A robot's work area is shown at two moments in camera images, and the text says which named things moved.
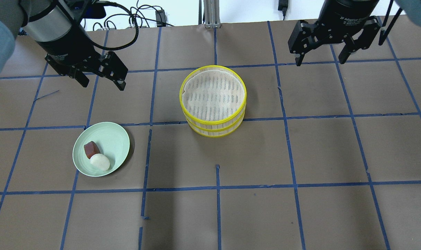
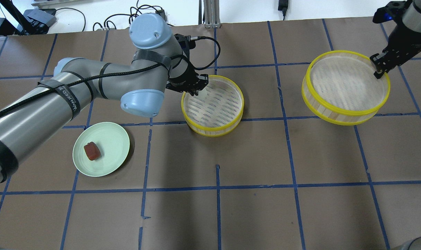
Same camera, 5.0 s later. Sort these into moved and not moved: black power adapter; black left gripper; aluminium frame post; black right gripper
Moved: black left gripper; black right gripper
Not moved: aluminium frame post; black power adapter
